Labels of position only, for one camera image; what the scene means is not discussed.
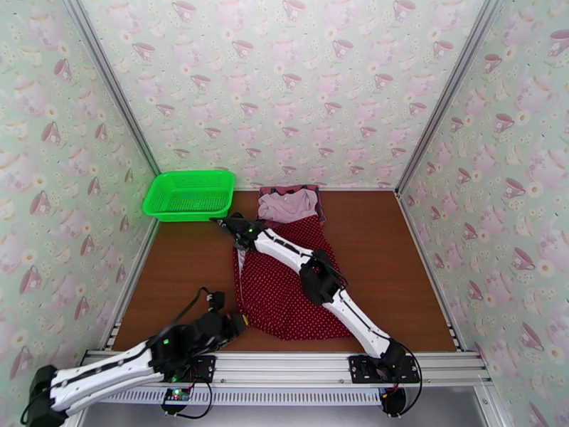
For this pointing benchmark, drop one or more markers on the red polka dot garment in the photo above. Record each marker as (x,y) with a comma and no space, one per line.
(275,296)

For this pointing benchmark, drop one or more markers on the pale mauve ribbed shirt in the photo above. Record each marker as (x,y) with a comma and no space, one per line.
(286,205)

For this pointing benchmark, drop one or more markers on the pink tank top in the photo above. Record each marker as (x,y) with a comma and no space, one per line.
(321,208)

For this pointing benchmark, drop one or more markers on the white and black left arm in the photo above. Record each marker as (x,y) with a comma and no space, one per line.
(102,363)

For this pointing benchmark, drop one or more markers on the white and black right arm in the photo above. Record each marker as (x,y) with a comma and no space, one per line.
(355,314)

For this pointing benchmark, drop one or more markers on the green plastic laundry basket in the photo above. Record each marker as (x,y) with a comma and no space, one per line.
(186,196)

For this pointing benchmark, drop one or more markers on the small controller circuit board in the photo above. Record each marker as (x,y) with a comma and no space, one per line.
(175,396)

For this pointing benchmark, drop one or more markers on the round black controller puck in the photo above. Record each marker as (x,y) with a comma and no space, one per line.
(393,401)

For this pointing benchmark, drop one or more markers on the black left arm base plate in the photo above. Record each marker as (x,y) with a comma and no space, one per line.
(206,368)

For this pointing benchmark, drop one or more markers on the wide aluminium base rail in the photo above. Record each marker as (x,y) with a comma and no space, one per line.
(289,368)

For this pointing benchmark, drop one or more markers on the aluminium side rail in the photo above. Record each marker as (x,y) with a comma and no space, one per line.
(132,283)
(435,283)

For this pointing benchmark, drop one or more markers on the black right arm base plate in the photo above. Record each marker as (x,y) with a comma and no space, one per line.
(359,369)

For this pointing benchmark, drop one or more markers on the aluminium frame post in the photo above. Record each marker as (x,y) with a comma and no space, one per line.
(450,85)
(111,83)

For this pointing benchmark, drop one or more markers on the aluminium frame leg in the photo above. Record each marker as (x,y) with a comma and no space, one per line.
(489,405)

